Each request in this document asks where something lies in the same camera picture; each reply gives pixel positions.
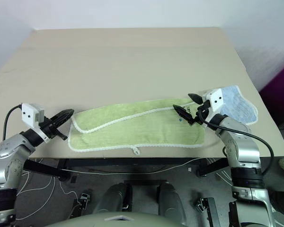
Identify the black floor clamp bracket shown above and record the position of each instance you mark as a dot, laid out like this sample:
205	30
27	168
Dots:
207	208
84	199

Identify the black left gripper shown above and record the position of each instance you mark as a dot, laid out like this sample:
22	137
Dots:
49	126

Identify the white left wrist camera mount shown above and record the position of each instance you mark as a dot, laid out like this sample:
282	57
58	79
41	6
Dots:
30	113

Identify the grey robot torso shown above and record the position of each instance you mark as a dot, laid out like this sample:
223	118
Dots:
113	221

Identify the black table frame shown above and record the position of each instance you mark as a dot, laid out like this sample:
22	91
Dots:
132	162

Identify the grey left robot leg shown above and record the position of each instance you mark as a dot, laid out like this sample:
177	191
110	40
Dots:
113	196

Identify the magenta panel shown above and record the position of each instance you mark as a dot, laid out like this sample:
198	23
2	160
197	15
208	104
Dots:
281	94

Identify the black upright floor bracket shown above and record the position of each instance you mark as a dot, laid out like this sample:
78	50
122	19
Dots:
233	212

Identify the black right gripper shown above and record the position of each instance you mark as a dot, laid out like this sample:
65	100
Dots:
200	116

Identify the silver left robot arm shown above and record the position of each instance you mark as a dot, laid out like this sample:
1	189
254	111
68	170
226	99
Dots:
7	151

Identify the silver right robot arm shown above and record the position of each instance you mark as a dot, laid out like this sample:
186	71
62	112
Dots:
245	151

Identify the light blue cloth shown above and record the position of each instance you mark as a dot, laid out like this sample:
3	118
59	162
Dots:
239	106

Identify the grey right robot leg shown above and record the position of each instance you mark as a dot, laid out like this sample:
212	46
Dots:
171	201

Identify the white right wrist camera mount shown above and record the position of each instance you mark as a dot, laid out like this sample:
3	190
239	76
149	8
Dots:
215	98

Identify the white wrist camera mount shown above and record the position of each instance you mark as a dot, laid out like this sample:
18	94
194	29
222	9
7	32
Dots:
215	98
30	113

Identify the green towel with white trim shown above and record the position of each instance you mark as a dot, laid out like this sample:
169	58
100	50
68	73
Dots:
132	127

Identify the grey robot leg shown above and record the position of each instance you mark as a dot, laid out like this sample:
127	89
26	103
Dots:
113	196
171	201

